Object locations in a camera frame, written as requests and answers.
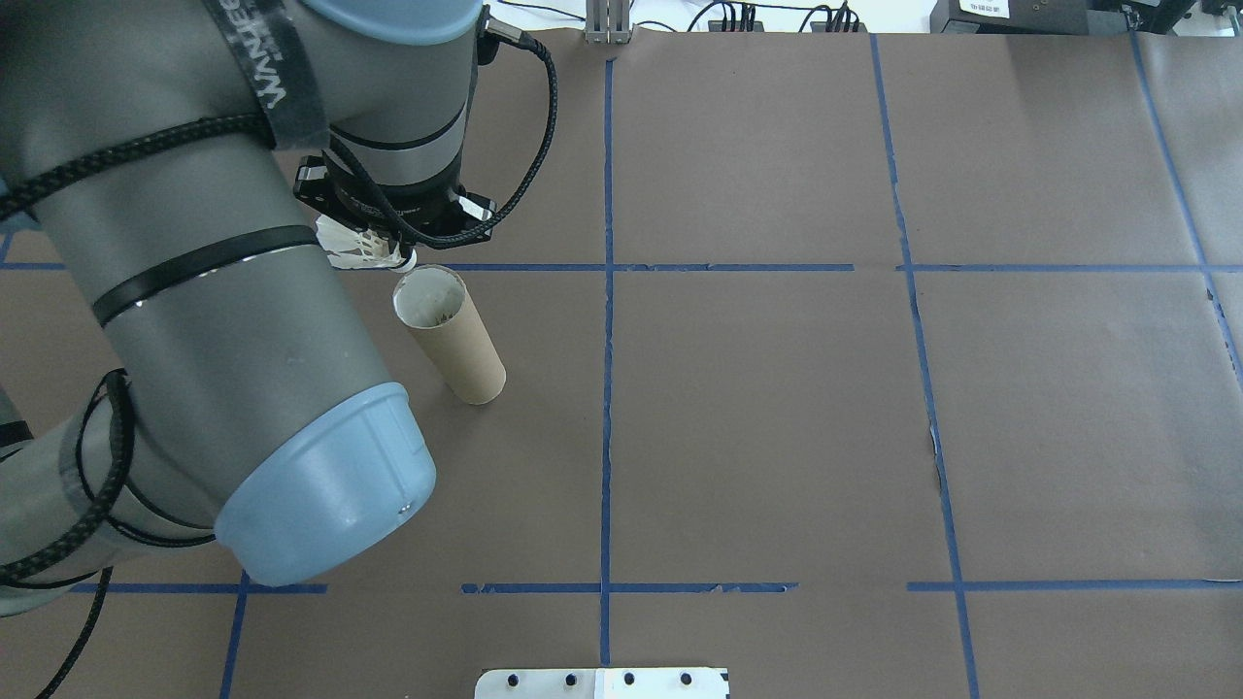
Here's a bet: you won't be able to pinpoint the aluminium profile post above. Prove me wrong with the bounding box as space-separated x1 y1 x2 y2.
585 0 633 46

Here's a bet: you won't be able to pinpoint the white feather shuttlecock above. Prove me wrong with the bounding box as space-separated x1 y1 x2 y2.
315 215 420 274

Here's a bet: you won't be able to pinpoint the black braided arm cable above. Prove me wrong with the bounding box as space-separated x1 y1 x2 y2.
0 17 560 589

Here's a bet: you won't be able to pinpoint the black desk cable plugs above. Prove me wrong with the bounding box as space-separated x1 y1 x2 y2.
685 0 867 36

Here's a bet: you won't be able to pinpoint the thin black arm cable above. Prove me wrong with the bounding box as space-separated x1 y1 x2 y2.
34 369 219 699

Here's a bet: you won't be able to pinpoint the white post on square plate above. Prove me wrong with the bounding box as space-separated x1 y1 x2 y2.
474 667 731 699

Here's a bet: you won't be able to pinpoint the brown cardboard tube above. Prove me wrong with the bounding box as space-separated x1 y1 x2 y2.
392 265 509 407

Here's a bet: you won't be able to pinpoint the dark box with label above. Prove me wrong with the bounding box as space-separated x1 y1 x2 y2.
929 0 1091 36

